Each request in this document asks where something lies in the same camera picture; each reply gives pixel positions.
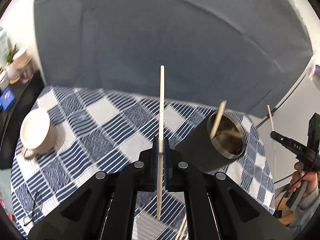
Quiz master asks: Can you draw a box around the black steel tumbler cup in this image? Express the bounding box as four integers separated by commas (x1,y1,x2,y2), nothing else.
175,111,246,173

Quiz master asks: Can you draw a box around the blue box on shelf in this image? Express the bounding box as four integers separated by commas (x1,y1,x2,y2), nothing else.
1,87,15,112

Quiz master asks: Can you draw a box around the beige ceramic mug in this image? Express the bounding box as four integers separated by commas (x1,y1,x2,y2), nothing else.
20,108,58,160

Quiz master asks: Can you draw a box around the wooden chopstick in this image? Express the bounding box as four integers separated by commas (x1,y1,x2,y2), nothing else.
210,100,227,140
175,215,187,240
157,65,165,220
267,105,274,131

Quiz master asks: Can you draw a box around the grey sofa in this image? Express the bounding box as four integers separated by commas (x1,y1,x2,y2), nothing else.
34,0,313,118

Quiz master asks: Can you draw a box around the blue white patterned tablecloth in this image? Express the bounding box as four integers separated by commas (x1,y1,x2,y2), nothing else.
11,86,274,239

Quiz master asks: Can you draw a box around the potted plant white pot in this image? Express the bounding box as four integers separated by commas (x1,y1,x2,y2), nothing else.
5,45,31,84

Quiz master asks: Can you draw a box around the wooden chopstick on table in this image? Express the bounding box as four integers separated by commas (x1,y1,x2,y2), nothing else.
175,215,187,240

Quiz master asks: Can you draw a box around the wooden chopstick in cup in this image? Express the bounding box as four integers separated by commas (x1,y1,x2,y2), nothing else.
210,100,227,140

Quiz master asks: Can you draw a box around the black cable on tablecloth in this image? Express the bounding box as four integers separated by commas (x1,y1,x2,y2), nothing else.
23,191,45,227

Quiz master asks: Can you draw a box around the person's right hand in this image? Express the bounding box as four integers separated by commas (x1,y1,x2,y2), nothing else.
289,163,318,197

